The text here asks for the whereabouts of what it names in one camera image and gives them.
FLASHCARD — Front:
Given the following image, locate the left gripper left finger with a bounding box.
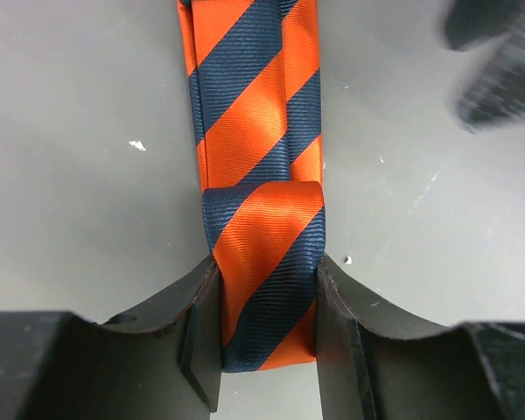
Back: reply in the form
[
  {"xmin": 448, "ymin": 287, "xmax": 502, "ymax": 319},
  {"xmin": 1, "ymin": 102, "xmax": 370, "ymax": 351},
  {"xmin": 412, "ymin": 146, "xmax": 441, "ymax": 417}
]
[{"xmin": 0, "ymin": 257, "xmax": 222, "ymax": 419}]

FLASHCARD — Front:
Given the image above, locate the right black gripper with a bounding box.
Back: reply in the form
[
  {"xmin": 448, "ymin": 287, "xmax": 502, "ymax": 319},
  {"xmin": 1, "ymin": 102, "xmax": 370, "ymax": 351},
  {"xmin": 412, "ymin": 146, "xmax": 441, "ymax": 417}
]
[{"xmin": 440, "ymin": 1, "xmax": 525, "ymax": 130}]

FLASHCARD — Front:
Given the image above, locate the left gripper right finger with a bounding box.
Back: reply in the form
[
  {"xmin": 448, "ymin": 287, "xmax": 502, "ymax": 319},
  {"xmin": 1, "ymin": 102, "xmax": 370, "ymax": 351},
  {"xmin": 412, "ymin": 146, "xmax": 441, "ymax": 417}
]
[{"xmin": 316, "ymin": 257, "xmax": 525, "ymax": 419}]

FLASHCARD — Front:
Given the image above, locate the orange navy striped tie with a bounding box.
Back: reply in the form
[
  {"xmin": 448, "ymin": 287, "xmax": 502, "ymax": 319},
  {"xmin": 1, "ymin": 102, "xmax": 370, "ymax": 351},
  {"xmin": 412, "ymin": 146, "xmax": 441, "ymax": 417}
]
[{"xmin": 178, "ymin": 1, "xmax": 326, "ymax": 373}]

